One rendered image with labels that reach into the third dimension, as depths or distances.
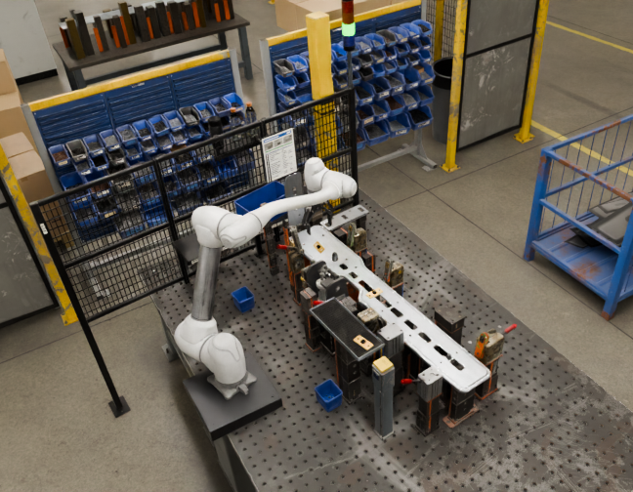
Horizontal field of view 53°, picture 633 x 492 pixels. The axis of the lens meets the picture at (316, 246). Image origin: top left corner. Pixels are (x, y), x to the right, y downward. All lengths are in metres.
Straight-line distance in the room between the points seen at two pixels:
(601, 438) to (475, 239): 2.42
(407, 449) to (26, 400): 2.59
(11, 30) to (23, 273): 4.84
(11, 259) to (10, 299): 0.33
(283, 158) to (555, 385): 1.90
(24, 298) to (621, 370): 3.95
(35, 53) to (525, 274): 6.69
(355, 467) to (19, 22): 7.33
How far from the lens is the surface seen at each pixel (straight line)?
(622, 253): 4.33
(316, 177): 3.12
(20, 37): 9.06
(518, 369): 3.29
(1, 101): 6.80
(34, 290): 4.80
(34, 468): 4.20
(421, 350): 2.90
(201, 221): 2.91
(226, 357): 2.97
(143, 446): 4.03
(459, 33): 5.43
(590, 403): 3.24
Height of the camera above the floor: 3.14
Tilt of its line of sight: 38 degrees down
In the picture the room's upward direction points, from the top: 5 degrees counter-clockwise
